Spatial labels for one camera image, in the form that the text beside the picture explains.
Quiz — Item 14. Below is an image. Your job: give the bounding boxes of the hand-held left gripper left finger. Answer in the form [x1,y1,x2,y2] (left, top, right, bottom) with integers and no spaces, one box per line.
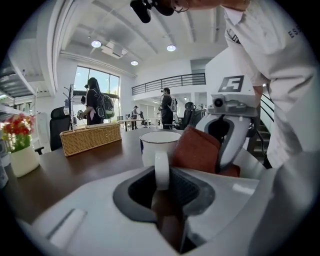
[14,164,181,256]

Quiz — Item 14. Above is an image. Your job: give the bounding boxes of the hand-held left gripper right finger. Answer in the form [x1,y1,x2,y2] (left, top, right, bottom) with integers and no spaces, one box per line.
[169,166,275,249]

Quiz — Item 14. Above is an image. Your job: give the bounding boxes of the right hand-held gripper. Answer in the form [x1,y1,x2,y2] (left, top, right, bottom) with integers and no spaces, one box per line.
[194,73,260,170]

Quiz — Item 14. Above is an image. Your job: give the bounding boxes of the reddish brown cloth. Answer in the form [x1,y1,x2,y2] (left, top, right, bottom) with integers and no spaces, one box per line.
[172,125,241,178]

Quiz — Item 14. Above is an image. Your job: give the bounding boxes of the white mug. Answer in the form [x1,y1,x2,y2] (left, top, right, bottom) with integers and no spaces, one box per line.
[139,131,183,191]

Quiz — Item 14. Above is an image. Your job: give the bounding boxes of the person's right forearm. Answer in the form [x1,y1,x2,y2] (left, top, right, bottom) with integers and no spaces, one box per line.
[252,85,265,106]

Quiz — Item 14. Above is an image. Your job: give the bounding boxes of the dark staircase with railing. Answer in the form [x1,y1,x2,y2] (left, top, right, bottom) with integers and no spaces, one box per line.
[252,92,276,166]

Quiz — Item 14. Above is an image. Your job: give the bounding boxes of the black balcony railing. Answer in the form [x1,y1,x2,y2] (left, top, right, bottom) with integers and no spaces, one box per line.
[131,72,206,96]

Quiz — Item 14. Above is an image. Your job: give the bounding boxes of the wicker organizer basket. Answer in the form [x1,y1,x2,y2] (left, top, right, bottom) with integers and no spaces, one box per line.
[59,122,123,158]

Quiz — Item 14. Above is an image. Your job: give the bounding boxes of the white pot of artificial flowers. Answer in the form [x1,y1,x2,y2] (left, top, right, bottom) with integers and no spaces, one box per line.
[1,112,41,178]

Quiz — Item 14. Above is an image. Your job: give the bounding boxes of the oval wooden table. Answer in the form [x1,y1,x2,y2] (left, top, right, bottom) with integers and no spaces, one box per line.
[117,118,163,133]

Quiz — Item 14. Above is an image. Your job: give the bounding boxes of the person's white shirt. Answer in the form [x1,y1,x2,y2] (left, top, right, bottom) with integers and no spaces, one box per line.
[223,0,320,169]

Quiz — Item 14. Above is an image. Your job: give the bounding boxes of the black high-back office chair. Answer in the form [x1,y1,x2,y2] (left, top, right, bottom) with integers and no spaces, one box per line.
[34,106,73,155]

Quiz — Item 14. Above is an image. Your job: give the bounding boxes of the black coat rack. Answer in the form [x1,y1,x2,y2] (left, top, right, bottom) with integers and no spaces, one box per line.
[62,83,76,131]

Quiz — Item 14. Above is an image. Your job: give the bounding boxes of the person's head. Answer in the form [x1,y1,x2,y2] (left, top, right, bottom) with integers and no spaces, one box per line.
[159,0,251,13]

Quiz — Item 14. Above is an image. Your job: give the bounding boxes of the person's eyeglasses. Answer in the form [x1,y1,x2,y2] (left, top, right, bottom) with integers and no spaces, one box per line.
[172,0,191,14]

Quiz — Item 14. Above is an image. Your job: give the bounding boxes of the white ceiling air conditioner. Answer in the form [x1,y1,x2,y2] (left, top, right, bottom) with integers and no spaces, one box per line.
[101,41,129,59]

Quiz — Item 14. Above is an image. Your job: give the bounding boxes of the glass entrance doors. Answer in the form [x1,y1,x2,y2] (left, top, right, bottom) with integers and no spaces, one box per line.
[74,66,120,121]

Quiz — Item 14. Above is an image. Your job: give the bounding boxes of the white shelving unit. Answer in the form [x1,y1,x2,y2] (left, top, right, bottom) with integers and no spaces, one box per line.
[0,63,42,153]

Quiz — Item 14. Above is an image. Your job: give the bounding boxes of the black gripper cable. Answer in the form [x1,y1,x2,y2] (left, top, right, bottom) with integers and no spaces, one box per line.
[254,119,270,156]

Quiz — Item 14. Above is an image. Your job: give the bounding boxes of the person's black head camera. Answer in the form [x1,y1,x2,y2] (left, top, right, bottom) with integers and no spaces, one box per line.
[129,0,176,24]

